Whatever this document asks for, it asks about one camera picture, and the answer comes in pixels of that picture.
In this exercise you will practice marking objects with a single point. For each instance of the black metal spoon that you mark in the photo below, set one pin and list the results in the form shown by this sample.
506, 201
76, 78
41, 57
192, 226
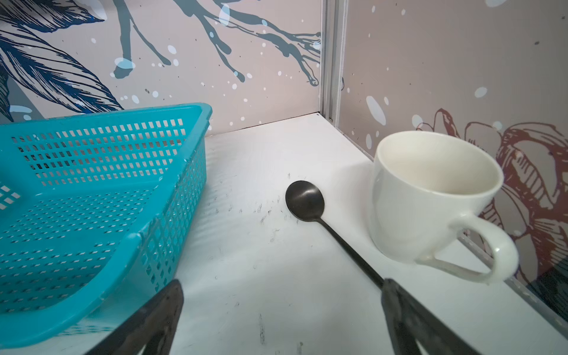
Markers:
306, 202

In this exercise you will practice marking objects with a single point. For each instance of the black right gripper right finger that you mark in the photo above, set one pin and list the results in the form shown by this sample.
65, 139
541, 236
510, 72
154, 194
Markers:
414, 329

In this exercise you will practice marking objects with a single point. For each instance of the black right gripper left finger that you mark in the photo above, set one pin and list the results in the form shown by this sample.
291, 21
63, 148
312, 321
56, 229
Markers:
150, 330

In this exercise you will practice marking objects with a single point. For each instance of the teal plastic mesh basket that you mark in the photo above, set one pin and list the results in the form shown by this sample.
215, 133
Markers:
95, 212

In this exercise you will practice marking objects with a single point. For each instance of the white ceramic cup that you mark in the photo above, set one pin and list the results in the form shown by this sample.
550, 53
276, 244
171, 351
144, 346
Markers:
426, 189

